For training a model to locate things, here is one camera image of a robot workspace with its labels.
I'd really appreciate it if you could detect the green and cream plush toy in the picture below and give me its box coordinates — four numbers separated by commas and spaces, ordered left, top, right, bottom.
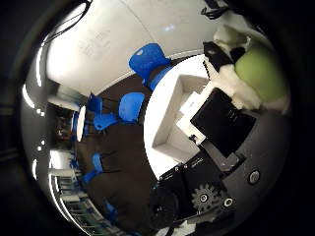
210, 24, 291, 112

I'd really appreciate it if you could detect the white open container box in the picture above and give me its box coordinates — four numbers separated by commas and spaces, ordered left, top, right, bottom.
151, 73, 211, 163

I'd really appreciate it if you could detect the large blue plastic chair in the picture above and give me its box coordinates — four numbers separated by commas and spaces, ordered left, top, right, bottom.
128, 42, 174, 92

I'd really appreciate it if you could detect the round white side table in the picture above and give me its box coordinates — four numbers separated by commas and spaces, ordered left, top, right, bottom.
75, 104, 88, 143

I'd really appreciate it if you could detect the black cable bundle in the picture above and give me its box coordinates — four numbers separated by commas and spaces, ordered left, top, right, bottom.
200, 0, 231, 20

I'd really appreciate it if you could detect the thin black cable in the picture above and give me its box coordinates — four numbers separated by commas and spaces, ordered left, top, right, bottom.
42, 0, 94, 45

